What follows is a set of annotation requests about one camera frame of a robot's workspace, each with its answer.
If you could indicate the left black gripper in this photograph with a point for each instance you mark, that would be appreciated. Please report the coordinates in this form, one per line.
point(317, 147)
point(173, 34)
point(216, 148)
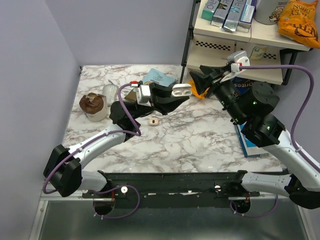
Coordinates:
point(161, 100)

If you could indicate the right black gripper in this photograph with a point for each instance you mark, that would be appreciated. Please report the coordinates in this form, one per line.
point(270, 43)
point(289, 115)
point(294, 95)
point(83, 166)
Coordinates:
point(202, 82)

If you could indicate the white earbud charging case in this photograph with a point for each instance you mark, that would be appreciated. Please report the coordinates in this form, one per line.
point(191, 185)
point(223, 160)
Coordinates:
point(181, 90)

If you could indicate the beige earbud charging case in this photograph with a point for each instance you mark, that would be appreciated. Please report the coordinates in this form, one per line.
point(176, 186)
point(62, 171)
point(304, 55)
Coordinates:
point(154, 122)

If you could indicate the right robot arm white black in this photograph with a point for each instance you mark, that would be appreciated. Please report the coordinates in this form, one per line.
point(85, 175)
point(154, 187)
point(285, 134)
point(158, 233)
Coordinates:
point(253, 109)

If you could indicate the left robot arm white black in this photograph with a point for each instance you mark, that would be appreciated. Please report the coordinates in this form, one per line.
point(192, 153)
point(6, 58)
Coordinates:
point(64, 172)

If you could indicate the blue cassava chips bag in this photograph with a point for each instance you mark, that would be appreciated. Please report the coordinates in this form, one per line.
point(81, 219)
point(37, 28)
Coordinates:
point(154, 76)

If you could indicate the blue Doritos bag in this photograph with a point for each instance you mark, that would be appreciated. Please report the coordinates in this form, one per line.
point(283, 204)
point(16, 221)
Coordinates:
point(242, 84)

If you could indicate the white yellow cup on shelf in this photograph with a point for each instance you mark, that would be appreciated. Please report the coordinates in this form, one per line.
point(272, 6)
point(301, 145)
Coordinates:
point(257, 52)

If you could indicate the silver toothpaste box left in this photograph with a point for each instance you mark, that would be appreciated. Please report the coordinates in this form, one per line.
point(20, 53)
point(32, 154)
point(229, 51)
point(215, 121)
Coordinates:
point(221, 13)

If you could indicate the silver toothpaste box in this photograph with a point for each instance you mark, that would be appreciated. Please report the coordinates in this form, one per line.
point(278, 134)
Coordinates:
point(233, 17)
point(221, 13)

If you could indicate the silver toothpaste box middle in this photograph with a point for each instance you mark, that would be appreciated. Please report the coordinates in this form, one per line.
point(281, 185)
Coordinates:
point(233, 17)

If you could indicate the teal toothpaste box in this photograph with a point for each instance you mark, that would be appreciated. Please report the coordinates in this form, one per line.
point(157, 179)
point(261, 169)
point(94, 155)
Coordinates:
point(209, 9)

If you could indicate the blue white toothpaste box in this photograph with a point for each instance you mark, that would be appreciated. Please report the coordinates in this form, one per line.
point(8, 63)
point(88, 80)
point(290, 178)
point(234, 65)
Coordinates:
point(247, 15)

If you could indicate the brown paper wrapped cup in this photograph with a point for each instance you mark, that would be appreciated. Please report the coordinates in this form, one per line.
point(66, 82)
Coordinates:
point(94, 106)

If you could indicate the blue white card packet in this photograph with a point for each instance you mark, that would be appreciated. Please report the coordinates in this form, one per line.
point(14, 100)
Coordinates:
point(249, 149)

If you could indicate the white popcorn tub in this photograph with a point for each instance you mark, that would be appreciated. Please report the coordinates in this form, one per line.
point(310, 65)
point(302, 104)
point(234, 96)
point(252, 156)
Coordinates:
point(267, 12)

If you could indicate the orange honey dijon chips bag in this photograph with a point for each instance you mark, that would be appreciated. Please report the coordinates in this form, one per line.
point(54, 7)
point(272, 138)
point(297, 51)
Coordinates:
point(297, 22)

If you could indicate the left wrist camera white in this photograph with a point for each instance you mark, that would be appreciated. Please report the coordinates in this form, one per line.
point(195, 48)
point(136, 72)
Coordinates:
point(141, 92)

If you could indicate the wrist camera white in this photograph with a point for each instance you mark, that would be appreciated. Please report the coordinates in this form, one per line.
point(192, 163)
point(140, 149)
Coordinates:
point(235, 62)
point(141, 92)

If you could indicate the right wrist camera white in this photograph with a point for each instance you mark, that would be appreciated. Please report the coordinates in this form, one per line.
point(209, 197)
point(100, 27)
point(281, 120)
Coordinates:
point(235, 62)

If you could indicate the black frame cream shelf unit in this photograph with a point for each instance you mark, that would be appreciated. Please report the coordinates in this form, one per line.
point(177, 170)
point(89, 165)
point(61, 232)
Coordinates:
point(210, 45)

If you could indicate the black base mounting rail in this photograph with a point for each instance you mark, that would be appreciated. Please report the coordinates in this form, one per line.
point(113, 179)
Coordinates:
point(171, 190)

